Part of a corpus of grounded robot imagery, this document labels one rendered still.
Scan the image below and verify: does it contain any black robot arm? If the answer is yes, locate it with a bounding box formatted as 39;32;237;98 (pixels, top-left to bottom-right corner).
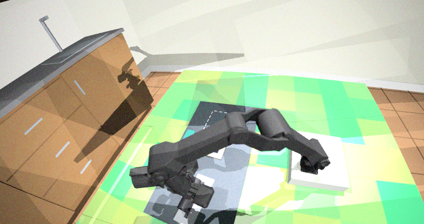
129;107;331;189

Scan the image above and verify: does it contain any white tile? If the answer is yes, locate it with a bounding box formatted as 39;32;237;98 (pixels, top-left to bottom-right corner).
207;148;225;160

